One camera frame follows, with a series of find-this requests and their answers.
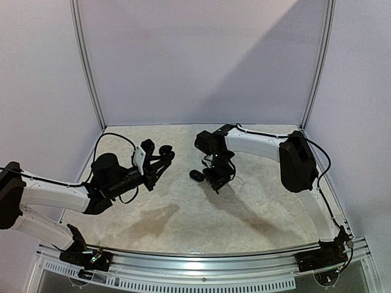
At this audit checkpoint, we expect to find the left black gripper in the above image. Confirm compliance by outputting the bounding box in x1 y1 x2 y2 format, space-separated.
108 156 170 199

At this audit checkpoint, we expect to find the black round charging case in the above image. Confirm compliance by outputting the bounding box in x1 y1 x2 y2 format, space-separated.
159 145 175 161

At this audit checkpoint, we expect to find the black oval charging case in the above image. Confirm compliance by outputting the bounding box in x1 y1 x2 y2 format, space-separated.
189 170 205 183

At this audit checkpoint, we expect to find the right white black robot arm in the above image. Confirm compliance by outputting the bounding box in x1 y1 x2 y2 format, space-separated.
194 124 351 266

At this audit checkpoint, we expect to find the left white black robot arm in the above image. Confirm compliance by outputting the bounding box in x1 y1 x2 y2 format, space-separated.
1 150 175 265

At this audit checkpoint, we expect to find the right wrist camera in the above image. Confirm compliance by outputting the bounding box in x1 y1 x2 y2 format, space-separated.
201 155 213 168

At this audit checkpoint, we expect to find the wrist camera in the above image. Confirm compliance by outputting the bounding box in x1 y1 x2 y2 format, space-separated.
131 139 155 175
201 155 213 168

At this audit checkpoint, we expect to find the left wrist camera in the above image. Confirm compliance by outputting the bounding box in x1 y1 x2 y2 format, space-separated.
131 139 155 175

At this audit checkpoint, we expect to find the aluminium front rail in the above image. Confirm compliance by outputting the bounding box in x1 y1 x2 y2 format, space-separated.
36 236 372 291

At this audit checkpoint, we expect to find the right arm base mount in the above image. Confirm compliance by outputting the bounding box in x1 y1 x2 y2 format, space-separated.
294 225 354 274

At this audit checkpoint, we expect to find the left aluminium corner post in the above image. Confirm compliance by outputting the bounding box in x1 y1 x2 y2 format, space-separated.
70 0 107 131

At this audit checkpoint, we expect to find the aluminium corner post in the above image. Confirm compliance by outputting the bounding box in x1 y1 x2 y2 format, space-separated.
70 0 107 131
299 0 336 131

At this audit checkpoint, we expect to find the right aluminium corner post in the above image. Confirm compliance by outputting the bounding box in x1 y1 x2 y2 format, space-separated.
299 0 336 131

